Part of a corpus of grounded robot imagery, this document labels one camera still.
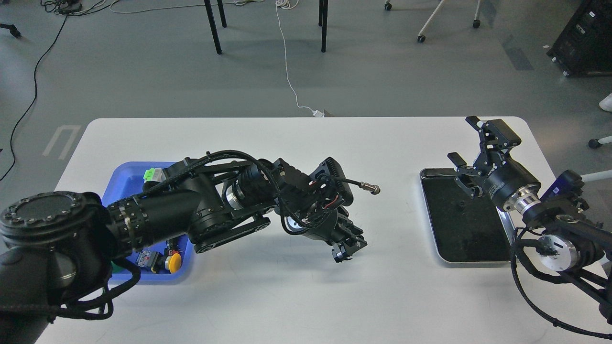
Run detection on white charging cable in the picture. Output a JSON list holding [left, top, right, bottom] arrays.
[[275, 0, 325, 117]]

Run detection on black push button switch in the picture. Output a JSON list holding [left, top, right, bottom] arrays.
[[164, 237, 181, 256]]

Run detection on blue contact block switch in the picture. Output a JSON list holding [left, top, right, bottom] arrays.
[[135, 250, 157, 270]]

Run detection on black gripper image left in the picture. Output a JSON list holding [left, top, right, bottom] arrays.
[[300, 210, 368, 263]]

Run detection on white rolling chair base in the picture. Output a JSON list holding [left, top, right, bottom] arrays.
[[384, 0, 482, 44]]

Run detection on black floor cable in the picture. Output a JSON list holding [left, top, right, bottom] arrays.
[[0, 0, 110, 181]]

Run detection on yellow push button switch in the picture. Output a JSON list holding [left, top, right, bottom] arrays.
[[149, 252, 182, 274]]

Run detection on silver metal tray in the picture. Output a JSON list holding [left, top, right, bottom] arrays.
[[419, 168, 514, 268]]

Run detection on black equipment case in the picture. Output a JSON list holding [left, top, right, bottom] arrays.
[[547, 0, 612, 77]]

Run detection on black table legs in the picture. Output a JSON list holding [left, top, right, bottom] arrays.
[[204, 0, 329, 54]]

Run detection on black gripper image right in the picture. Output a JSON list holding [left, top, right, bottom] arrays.
[[448, 116, 542, 211]]

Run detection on blue plastic tray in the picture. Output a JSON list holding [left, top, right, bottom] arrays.
[[101, 161, 195, 285]]

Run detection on black robot arm image left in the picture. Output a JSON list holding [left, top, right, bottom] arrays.
[[1, 150, 380, 344]]

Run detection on white green terminal switch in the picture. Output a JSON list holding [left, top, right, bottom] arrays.
[[143, 168, 166, 183]]

